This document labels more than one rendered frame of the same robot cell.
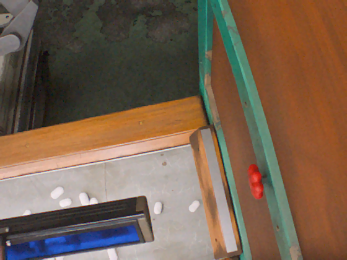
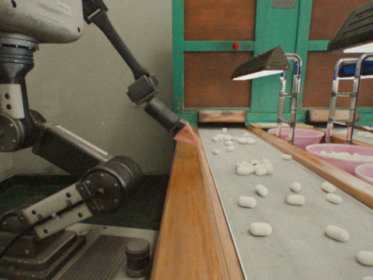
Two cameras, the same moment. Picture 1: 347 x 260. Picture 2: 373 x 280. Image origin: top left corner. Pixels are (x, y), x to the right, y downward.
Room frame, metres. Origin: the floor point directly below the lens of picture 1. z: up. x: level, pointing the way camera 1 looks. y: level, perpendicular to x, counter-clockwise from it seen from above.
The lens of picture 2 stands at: (0.34, 1.51, 0.98)
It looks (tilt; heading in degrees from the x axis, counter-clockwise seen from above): 12 degrees down; 271
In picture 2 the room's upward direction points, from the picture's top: straight up
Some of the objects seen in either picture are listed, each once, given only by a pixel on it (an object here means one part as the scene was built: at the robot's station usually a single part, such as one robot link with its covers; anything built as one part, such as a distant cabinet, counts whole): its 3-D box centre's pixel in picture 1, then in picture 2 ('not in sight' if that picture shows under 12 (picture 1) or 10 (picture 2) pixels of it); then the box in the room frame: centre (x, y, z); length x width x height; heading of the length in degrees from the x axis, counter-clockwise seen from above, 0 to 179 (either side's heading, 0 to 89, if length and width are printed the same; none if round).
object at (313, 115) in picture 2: not in sight; (332, 115); (-0.53, -0.08, 0.83); 0.30 x 0.06 x 0.07; 1
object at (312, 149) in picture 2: not in sight; (346, 164); (-0.20, 0.64, 0.72); 0.27 x 0.27 x 0.10
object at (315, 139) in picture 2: not in sight; (294, 140); (-0.19, 0.20, 0.72); 0.27 x 0.27 x 0.10
